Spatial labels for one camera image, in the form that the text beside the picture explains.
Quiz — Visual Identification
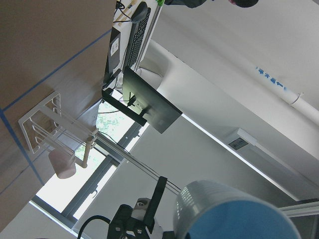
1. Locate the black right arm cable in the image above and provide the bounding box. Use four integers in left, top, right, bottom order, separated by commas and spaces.
77, 215, 113, 239

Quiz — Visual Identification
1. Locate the aluminium frame post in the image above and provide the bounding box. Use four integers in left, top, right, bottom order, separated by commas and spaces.
98, 128, 181, 194

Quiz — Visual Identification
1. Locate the black keyboard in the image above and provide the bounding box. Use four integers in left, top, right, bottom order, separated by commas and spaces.
124, 7, 151, 67

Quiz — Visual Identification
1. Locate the black computer mouse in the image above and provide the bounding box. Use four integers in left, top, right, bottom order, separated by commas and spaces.
131, 1, 148, 23

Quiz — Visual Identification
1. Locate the pink plastic cup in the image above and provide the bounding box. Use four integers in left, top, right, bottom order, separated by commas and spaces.
48, 149, 76, 179

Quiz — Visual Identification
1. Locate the white wire cup rack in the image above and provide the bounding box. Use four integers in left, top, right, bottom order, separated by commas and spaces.
18, 92, 100, 168

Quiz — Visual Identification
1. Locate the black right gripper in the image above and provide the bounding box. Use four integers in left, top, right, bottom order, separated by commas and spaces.
107, 176, 174, 239

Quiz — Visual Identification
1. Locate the blue plastic cup front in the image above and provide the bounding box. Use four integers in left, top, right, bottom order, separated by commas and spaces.
173, 180, 301, 239

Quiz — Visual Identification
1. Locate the black monitor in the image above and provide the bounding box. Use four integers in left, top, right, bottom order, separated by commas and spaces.
102, 67, 182, 133

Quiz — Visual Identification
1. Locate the black computer box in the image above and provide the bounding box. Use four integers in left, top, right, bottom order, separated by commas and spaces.
102, 27, 121, 90

